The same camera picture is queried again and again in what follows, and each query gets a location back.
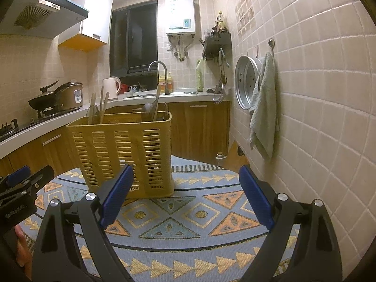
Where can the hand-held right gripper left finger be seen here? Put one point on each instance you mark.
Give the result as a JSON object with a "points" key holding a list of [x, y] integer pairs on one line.
{"points": [[116, 196]]}

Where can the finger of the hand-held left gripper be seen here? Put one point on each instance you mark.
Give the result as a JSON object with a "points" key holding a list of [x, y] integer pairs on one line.
{"points": [[38, 182], [19, 176]]}

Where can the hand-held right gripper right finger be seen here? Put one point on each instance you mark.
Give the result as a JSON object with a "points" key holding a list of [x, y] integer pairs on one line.
{"points": [[257, 196]]}

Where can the yellow plastic utensil basket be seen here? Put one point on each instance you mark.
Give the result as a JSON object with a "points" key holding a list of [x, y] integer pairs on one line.
{"points": [[117, 124]]}

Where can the clear plastic spoon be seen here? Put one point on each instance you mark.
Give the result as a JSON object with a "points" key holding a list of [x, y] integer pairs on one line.
{"points": [[91, 114], [166, 111]]}

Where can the black round ladle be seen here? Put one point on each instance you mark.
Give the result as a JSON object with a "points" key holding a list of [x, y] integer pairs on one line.
{"points": [[147, 110]]}

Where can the person's left hand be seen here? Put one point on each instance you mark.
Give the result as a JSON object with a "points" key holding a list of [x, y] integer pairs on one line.
{"points": [[23, 252]]}

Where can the wooden base cabinet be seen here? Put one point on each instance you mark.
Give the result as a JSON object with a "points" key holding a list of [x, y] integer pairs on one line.
{"points": [[29, 152], [199, 129]]}

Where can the brown cardboard box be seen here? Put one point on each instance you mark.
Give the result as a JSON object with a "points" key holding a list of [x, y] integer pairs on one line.
{"points": [[235, 155]]}

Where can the black gas stove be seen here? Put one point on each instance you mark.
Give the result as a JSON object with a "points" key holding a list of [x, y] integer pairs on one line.
{"points": [[8, 129]]}

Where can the black lidded wok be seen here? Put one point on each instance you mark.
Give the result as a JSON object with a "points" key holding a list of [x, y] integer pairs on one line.
{"points": [[44, 101]]}

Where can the blue patterned rug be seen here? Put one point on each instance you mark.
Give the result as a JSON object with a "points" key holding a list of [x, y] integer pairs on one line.
{"points": [[182, 249]]}

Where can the green towel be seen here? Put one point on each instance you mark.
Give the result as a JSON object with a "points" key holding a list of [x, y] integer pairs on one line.
{"points": [[264, 108]]}

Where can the brown rice cooker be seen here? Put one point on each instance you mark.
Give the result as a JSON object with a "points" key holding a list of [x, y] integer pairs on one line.
{"points": [[72, 97]]}

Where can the wooden spatula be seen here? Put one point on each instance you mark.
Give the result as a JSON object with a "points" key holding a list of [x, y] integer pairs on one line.
{"points": [[157, 100]]}

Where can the red cup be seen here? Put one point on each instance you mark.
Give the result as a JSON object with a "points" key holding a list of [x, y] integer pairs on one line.
{"points": [[124, 88]]}

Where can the white electric kettle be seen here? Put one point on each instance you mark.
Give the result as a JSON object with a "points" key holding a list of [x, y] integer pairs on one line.
{"points": [[110, 88]]}

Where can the dark bowl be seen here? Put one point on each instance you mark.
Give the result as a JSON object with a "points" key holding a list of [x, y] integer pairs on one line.
{"points": [[142, 88]]}

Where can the round metal steamer tray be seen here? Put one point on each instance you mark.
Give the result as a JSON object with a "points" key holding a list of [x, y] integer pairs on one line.
{"points": [[245, 82]]}

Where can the metal ladle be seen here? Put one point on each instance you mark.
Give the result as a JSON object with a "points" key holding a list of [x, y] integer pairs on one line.
{"points": [[223, 77]]}

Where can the yellow bottle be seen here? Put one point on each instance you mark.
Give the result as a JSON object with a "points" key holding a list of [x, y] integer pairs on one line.
{"points": [[162, 80]]}

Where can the chrome curved faucet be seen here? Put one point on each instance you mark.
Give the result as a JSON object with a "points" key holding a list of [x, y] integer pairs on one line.
{"points": [[166, 79]]}

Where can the green bottle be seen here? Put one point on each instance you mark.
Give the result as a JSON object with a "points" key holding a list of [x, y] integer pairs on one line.
{"points": [[200, 77]]}

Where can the dark window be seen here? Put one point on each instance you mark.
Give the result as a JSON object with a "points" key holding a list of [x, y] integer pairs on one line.
{"points": [[132, 41]]}

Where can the water heater supply pipes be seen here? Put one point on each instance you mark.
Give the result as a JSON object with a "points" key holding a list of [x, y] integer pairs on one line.
{"points": [[179, 48]]}

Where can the steel range hood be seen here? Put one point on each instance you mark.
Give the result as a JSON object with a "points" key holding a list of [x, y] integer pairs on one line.
{"points": [[44, 3]]}

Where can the sauce bottle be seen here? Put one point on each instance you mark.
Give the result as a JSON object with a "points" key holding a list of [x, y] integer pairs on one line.
{"points": [[221, 22]]}

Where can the white water heater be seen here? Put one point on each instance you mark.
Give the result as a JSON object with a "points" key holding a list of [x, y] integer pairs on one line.
{"points": [[179, 14]]}

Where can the metal wall hook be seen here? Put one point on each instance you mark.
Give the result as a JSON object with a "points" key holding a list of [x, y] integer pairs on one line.
{"points": [[256, 51], [271, 43]]}

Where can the black wall rack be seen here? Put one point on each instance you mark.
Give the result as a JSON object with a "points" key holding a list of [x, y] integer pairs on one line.
{"points": [[218, 42]]}

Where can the white wall cabinet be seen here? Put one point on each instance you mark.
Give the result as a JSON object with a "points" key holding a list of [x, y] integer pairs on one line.
{"points": [[94, 11]]}

